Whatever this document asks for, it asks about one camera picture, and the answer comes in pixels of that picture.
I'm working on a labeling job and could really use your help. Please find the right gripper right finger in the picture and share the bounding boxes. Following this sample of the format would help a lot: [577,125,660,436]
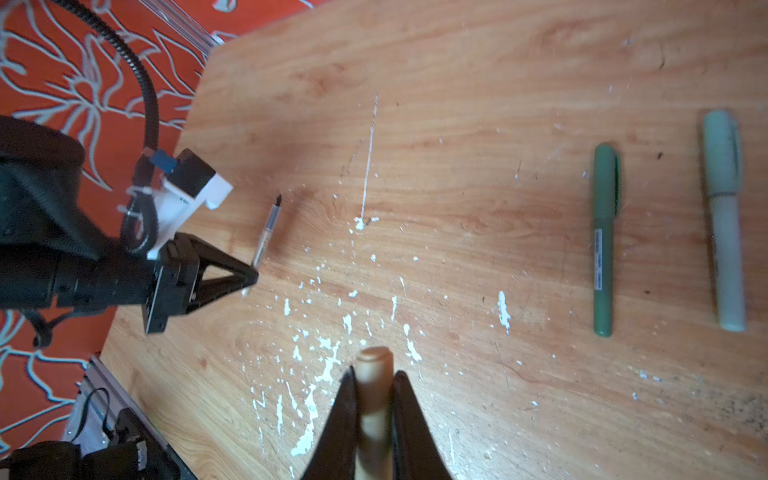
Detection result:
[391,371,452,480]

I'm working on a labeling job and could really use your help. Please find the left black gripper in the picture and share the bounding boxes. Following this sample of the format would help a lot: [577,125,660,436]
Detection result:
[142,233,259,334]

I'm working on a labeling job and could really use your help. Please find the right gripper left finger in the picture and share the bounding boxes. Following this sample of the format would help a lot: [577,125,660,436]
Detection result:
[302,367,359,480]

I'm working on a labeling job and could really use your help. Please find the thin beige pen refill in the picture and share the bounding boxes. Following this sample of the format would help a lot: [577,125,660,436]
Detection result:
[354,346,394,479]

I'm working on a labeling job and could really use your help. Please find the dark green pen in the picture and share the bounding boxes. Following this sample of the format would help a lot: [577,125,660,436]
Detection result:
[592,143,621,338]

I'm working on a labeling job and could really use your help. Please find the light green pen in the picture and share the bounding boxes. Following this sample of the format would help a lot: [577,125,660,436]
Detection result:
[702,110,746,332]

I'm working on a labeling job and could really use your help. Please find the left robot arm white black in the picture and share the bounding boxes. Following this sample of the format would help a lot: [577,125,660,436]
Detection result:
[1,117,258,349]

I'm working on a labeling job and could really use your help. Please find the beige pen near left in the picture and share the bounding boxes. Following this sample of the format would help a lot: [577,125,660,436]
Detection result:
[251,194,282,271]

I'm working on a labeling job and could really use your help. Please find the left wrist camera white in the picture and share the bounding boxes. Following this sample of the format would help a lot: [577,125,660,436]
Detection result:
[118,147,232,260]

